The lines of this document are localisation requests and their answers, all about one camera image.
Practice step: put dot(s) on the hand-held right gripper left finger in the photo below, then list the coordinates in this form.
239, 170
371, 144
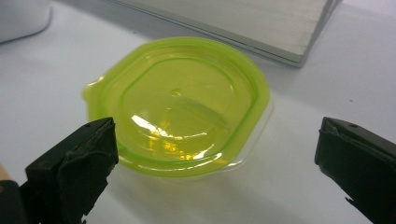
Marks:
71, 174

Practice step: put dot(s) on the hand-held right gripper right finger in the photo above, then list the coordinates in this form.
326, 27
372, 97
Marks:
361, 161

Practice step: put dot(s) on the green lidded plastic container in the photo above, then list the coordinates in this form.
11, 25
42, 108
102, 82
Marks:
186, 109

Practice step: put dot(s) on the white lidded box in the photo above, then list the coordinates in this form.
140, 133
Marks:
21, 18

